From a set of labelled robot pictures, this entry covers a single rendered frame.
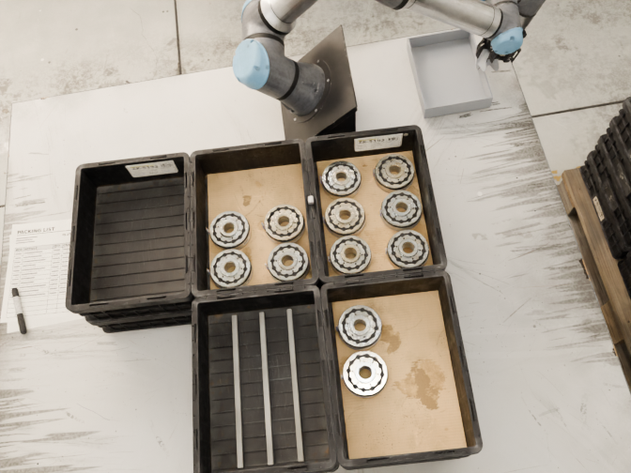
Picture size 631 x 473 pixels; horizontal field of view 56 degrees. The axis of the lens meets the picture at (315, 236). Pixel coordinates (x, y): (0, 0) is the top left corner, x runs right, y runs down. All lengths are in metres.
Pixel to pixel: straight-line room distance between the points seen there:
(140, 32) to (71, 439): 2.10
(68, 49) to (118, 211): 1.72
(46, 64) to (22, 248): 1.53
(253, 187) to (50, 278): 0.64
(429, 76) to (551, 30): 1.27
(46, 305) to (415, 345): 1.01
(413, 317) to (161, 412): 0.68
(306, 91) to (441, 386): 0.85
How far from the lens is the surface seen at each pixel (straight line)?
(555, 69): 2.99
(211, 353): 1.48
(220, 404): 1.46
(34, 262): 1.89
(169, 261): 1.59
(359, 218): 1.52
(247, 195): 1.61
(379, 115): 1.87
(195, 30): 3.15
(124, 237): 1.65
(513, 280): 1.68
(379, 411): 1.42
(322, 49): 1.78
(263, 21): 1.67
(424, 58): 1.99
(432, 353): 1.45
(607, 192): 2.37
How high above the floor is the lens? 2.24
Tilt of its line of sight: 66 degrees down
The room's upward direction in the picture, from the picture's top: 10 degrees counter-clockwise
